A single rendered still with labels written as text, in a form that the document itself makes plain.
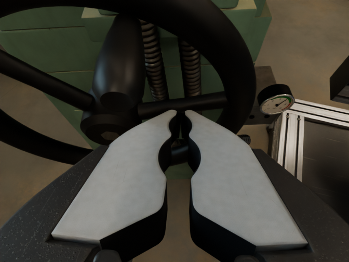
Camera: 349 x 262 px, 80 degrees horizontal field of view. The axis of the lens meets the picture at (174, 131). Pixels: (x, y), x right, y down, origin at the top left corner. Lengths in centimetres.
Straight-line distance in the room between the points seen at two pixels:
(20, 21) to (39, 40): 4
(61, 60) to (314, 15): 192
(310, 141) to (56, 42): 92
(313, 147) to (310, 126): 10
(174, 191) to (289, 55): 118
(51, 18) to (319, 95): 138
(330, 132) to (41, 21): 103
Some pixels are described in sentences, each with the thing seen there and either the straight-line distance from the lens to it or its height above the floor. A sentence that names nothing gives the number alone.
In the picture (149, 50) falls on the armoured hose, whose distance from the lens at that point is 24.
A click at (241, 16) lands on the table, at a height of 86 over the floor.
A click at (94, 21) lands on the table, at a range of 26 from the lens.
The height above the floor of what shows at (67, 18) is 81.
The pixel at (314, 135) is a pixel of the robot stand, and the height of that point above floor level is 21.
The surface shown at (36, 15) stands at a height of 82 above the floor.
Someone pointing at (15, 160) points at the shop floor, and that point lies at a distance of 138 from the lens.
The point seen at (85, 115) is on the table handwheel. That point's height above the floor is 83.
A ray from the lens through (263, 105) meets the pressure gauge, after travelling 45.
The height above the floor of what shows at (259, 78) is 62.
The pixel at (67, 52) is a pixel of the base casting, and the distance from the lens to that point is 43.
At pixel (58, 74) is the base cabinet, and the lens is 48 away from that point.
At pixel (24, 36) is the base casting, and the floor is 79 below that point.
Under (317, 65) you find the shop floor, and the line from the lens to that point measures 168.
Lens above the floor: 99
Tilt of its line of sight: 60 degrees down
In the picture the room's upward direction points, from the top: 4 degrees counter-clockwise
